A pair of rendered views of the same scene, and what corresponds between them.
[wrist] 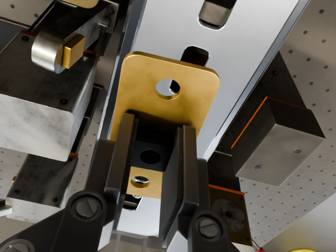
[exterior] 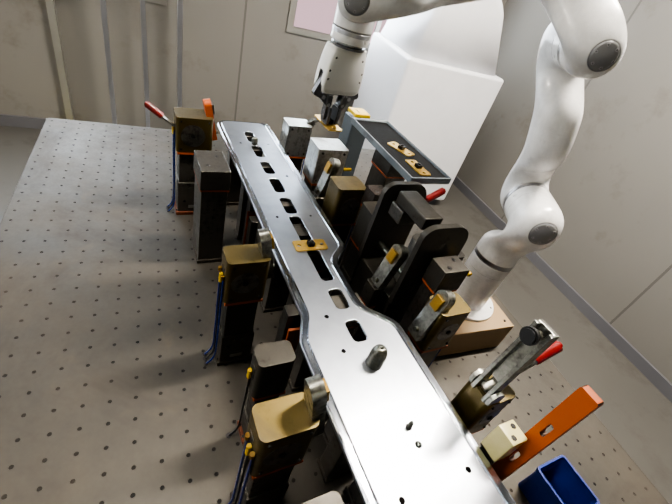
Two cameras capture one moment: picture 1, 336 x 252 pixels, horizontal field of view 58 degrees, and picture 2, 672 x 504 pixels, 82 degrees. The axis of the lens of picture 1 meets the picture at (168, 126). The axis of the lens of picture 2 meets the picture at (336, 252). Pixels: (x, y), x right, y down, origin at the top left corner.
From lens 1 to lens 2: 0.88 m
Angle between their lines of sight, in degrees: 38
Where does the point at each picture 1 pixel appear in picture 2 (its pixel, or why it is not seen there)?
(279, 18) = (263, 205)
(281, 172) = (202, 155)
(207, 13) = (286, 203)
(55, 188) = (292, 135)
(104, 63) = not seen: hidden behind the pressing
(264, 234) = (52, 141)
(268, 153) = (219, 161)
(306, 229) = not seen: outside the picture
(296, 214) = (37, 164)
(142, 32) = (303, 191)
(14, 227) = not seen: hidden behind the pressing
